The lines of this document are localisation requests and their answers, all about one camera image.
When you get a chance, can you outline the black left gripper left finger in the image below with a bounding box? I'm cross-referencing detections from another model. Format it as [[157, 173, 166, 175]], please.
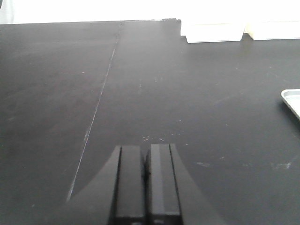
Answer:
[[63, 146, 144, 225]]

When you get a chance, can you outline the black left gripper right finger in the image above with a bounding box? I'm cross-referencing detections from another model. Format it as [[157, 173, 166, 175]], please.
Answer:
[[146, 144, 226, 225]]

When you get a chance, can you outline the silver metal tray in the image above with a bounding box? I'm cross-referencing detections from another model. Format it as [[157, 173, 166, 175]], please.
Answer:
[[281, 89, 300, 120]]

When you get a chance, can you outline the left white storage bin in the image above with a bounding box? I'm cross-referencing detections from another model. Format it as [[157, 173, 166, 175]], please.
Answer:
[[180, 21, 246, 43]]

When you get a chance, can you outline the white storage bin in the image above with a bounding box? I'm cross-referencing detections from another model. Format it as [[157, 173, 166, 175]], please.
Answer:
[[244, 21, 300, 40], [180, 21, 246, 43]]

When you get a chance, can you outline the middle white storage bin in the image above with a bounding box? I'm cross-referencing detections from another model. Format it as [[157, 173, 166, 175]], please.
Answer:
[[244, 21, 300, 40]]

